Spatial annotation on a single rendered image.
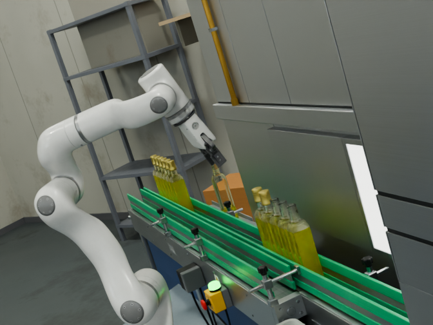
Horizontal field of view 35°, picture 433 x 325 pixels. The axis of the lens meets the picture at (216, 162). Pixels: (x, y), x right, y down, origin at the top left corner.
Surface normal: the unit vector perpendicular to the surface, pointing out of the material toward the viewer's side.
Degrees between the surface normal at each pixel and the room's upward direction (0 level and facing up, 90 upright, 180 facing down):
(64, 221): 125
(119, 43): 90
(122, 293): 61
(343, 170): 90
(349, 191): 90
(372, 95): 90
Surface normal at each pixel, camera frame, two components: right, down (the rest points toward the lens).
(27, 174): -0.61, 0.35
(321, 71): -0.89, 0.35
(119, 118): -0.72, 0.51
